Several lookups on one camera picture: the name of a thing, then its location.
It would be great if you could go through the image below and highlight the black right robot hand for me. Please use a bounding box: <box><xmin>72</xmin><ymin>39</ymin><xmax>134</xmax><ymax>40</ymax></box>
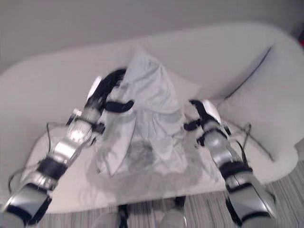
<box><xmin>183</xmin><ymin>99</ymin><xmax>221</xmax><ymax>132</ymax></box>

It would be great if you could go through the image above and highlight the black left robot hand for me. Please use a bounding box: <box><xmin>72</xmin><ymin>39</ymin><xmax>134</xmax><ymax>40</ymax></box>
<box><xmin>86</xmin><ymin>68</ymin><xmax>135</xmax><ymax>114</ymax></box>

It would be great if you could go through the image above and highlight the light grey garment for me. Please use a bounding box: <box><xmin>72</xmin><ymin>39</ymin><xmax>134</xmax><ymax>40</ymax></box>
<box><xmin>89</xmin><ymin>45</ymin><xmax>220</xmax><ymax>190</ymax></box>

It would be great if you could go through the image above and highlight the cream fabric sofa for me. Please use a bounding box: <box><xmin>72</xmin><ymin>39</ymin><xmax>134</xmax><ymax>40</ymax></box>
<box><xmin>0</xmin><ymin>22</ymin><xmax>304</xmax><ymax>211</ymax></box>

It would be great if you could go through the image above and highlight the cream cushion with dark piping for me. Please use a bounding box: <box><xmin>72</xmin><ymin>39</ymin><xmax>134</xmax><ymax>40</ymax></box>
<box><xmin>211</xmin><ymin>42</ymin><xmax>304</xmax><ymax>163</ymax></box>

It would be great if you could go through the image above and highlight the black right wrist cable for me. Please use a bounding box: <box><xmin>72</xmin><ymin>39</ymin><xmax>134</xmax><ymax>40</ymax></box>
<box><xmin>223</xmin><ymin>122</ymin><xmax>274</xmax><ymax>160</ymax></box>

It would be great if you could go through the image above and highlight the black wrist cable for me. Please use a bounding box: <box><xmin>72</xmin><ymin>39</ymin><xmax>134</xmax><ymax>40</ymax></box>
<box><xmin>223</xmin><ymin>122</ymin><xmax>274</xmax><ymax>160</ymax></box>
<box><xmin>8</xmin><ymin>121</ymin><xmax>72</xmax><ymax>190</ymax></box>

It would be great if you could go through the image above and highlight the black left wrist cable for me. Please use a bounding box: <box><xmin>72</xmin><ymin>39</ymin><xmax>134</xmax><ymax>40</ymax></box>
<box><xmin>8</xmin><ymin>121</ymin><xmax>72</xmax><ymax>190</ymax></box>

